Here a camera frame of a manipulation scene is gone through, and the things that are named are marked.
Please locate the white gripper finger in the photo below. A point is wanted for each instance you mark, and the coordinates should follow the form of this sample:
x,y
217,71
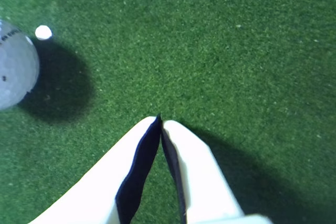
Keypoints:
x,y
199,176
105,182

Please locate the white golf ball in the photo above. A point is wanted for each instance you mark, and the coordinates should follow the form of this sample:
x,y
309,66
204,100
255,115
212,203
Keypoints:
x,y
15,66

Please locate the long green turf mat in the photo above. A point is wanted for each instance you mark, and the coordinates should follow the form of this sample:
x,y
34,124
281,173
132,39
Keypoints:
x,y
210,51

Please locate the small white dot marker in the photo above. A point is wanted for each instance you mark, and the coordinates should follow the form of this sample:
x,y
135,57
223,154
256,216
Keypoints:
x,y
43,32

